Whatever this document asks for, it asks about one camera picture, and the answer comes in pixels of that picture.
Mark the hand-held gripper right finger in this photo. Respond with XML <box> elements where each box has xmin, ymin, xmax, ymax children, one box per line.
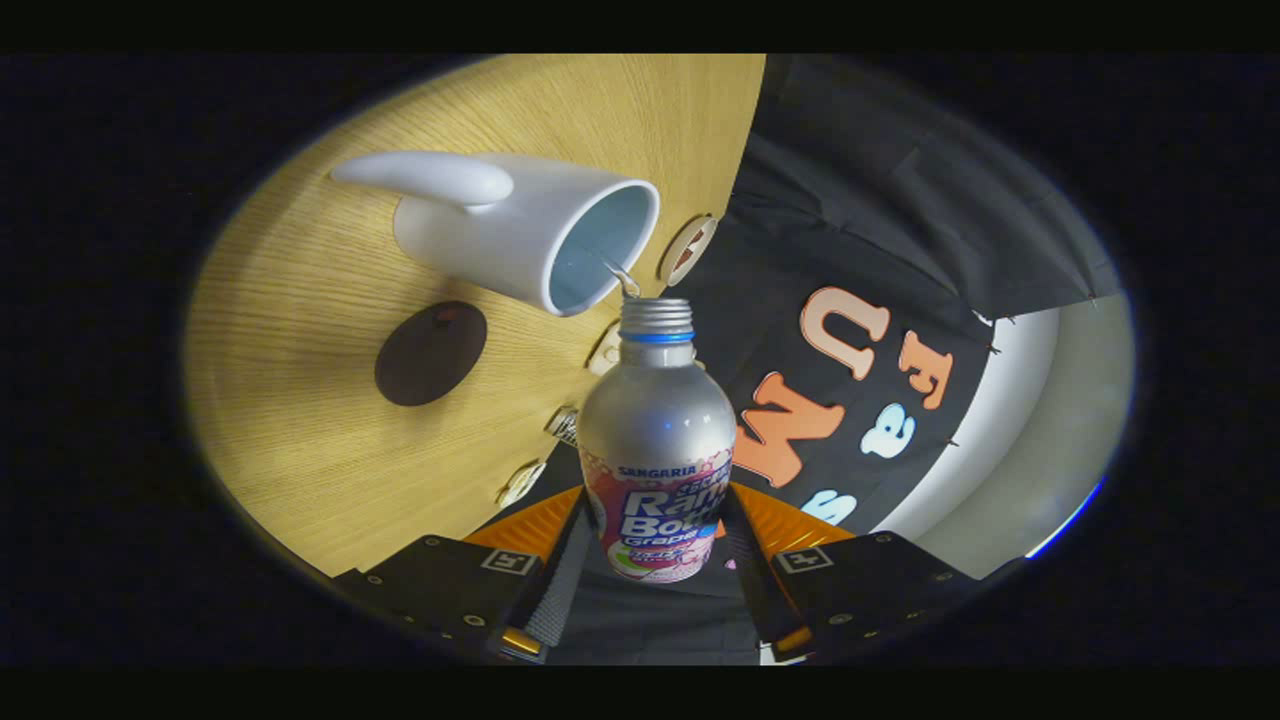
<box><xmin>718</xmin><ymin>483</ymin><xmax>981</xmax><ymax>659</ymax></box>

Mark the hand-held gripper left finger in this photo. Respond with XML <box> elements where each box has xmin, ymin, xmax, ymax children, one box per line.
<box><xmin>335</xmin><ymin>486</ymin><xmax>598</xmax><ymax>664</ymax></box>

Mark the silver juice bottle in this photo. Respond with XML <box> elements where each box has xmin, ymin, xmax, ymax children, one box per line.
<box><xmin>577</xmin><ymin>296</ymin><xmax>738</xmax><ymax>584</ymax></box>

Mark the dark brown round coaster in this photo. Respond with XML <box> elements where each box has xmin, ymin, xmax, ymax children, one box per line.
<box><xmin>374</xmin><ymin>300</ymin><xmax>489</xmax><ymax>408</ymax></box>

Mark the clear juice stream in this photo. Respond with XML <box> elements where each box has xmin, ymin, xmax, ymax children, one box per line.
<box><xmin>598</xmin><ymin>252</ymin><xmax>643</xmax><ymax>300</ymax></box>

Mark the white cup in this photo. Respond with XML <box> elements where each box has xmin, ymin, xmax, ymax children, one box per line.
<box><xmin>330</xmin><ymin>150</ymin><xmax>661</xmax><ymax>318</ymax></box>

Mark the white divided dish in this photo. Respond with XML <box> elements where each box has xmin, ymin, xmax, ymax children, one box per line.
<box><xmin>497</xmin><ymin>460</ymin><xmax>547</xmax><ymax>509</ymax></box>

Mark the white toaster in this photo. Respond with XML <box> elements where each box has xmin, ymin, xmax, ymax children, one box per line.
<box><xmin>588</xmin><ymin>320</ymin><xmax>623</xmax><ymax>377</ymax></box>

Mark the wooden table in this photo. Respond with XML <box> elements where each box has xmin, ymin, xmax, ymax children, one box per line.
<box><xmin>185</xmin><ymin>55</ymin><xmax>766</xmax><ymax>579</ymax></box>

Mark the small white plate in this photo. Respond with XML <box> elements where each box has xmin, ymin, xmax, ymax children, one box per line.
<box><xmin>657</xmin><ymin>215</ymin><xmax>719</xmax><ymax>286</ymax></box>

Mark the black backdrop cloth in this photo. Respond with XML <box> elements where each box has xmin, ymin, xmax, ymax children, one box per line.
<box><xmin>545</xmin><ymin>55</ymin><xmax>1121</xmax><ymax>666</ymax></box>

